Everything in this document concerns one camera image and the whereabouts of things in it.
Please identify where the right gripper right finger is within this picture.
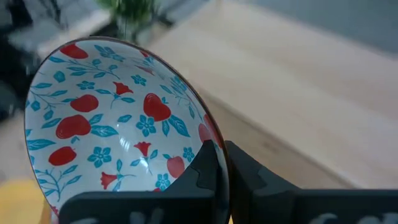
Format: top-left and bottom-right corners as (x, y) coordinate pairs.
(225, 141), (398, 224)

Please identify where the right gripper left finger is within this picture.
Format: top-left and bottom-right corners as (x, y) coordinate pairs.
(58, 139), (218, 224)

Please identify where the red floral mini bowl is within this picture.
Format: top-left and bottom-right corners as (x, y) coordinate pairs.
(24, 36), (231, 224)

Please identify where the yellow plastic bowl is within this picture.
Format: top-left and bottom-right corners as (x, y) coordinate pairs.
(0, 179), (52, 224)

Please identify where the green potted plant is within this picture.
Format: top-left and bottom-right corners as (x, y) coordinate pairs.
(96, 0), (162, 41)

